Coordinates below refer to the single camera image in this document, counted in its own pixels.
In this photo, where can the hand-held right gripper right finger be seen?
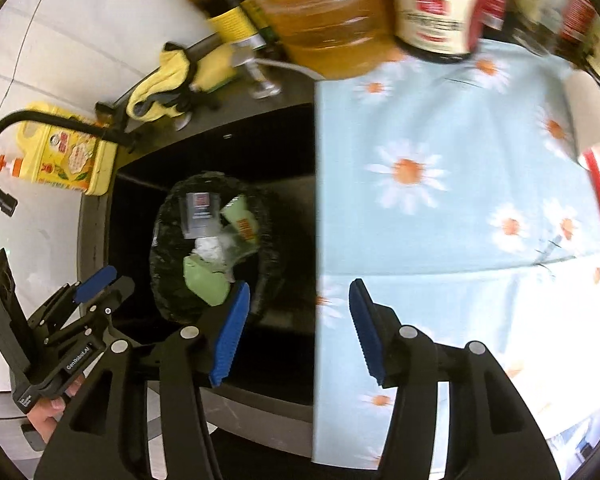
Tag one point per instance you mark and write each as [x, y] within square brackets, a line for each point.
[367, 330]

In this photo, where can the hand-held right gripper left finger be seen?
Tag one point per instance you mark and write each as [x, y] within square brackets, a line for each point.
[230, 335]

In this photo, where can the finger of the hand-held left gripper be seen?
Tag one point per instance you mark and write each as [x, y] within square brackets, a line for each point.
[115, 297]
[97, 280]

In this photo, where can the black bagged trash bin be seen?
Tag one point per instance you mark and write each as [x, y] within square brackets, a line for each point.
[165, 260]

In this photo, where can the white tissue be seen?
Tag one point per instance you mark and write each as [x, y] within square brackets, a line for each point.
[207, 249]

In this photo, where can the person's left hand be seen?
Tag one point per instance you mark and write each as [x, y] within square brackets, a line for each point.
[50, 415]

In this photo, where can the green orange snack wrapper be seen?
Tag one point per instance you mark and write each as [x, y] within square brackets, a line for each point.
[242, 225]

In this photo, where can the daisy print blue tablecloth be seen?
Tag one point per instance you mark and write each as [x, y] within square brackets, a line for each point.
[455, 260]

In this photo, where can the yellow detergent bottle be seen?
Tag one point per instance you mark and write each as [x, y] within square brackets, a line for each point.
[65, 160]

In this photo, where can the black faucet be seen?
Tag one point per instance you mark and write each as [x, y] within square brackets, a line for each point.
[40, 116]

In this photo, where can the yellow black cloth glove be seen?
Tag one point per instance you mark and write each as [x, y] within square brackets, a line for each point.
[150, 95]

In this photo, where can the black kitchen sink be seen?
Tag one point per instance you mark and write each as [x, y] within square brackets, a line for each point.
[290, 150]

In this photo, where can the yellow sponge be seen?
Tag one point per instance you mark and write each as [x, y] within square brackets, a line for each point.
[217, 67]

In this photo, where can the metal soap dispenser pump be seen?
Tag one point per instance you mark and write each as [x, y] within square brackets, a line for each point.
[262, 87]

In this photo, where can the dark bottle yellow label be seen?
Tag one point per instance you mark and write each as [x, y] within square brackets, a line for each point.
[225, 15]

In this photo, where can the large cooking oil jug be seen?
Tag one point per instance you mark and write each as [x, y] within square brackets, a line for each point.
[330, 35]

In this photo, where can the dark soy sauce bottle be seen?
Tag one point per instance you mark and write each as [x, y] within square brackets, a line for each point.
[430, 25]

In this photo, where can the brown paper cup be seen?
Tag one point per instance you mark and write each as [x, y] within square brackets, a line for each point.
[590, 110]

